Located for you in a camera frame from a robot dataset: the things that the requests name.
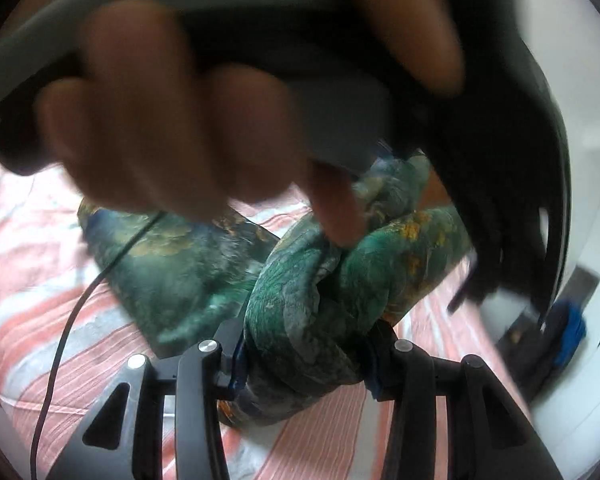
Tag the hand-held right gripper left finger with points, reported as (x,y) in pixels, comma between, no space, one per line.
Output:
(237,386)

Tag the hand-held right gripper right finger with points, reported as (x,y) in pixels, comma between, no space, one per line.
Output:
(375,387)

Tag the green printed padded jacket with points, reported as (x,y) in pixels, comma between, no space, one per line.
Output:
(305,310)

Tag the person's left hand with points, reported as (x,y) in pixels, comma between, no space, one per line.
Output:
(155,125)

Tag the dark hanging jacket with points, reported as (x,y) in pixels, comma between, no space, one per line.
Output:
(535,355)

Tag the blue garment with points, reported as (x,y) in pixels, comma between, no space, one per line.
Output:
(572,335)

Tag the pink striped bed sheet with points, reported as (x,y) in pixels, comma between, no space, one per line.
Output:
(30,260)

